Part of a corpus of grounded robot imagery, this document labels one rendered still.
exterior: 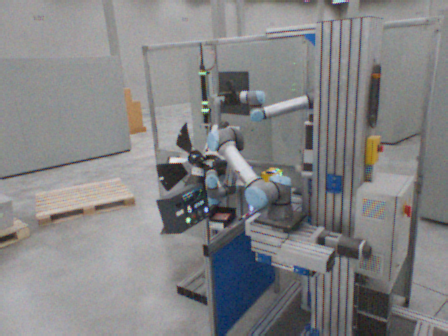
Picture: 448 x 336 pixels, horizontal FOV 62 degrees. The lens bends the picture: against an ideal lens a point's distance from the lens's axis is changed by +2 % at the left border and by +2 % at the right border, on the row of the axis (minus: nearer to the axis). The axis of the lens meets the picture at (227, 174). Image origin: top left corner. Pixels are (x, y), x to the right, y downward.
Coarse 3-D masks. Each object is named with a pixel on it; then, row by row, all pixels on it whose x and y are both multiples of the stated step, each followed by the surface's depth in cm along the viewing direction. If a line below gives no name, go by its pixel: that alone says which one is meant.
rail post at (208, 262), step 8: (208, 264) 219; (208, 272) 220; (208, 280) 223; (208, 288) 225; (208, 296) 226; (208, 304) 228; (216, 304) 230; (208, 312) 230; (216, 312) 231; (216, 320) 233; (216, 328) 234
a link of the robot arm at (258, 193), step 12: (216, 132) 206; (228, 132) 209; (216, 144) 203; (228, 144) 203; (228, 156) 202; (240, 156) 201; (240, 168) 197; (252, 180) 191; (252, 192) 187; (264, 192) 186; (276, 192) 191; (252, 204) 190; (264, 204) 188
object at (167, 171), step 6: (180, 162) 276; (162, 168) 281; (168, 168) 279; (174, 168) 278; (180, 168) 277; (162, 174) 282; (168, 174) 280; (174, 174) 279; (180, 174) 279; (186, 174) 278; (162, 180) 282; (168, 180) 281; (174, 180) 280; (180, 180) 280; (168, 186) 282
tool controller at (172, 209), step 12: (180, 192) 188; (192, 192) 193; (204, 192) 200; (168, 204) 182; (180, 204) 183; (192, 204) 192; (204, 204) 199; (168, 216) 184; (180, 216) 184; (204, 216) 198; (168, 228) 187; (180, 228) 183
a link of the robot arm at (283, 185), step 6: (270, 180) 197; (276, 180) 193; (282, 180) 193; (288, 180) 195; (276, 186) 192; (282, 186) 193; (288, 186) 195; (282, 192) 193; (288, 192) 196; (282, 198) 195; (288, 198) 197
